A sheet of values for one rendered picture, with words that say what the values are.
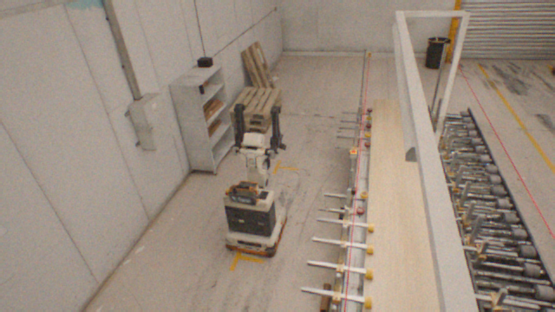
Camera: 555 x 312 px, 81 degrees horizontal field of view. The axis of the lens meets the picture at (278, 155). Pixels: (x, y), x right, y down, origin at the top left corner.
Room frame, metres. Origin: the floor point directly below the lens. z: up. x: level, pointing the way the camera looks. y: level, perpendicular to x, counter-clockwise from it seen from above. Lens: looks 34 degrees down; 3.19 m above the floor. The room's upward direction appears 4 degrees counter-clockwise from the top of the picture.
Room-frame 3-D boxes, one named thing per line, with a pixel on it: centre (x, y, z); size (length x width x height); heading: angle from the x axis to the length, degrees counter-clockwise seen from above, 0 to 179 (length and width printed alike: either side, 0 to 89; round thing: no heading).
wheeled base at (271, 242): (2.94, 0.34, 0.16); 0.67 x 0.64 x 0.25; 162
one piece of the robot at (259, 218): (2.86, 0.37, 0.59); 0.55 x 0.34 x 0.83; 72
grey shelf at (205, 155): (4.80, 1.13, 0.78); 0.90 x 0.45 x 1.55; 163
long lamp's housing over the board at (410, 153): (2.33, -0.98, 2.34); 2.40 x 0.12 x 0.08; 163
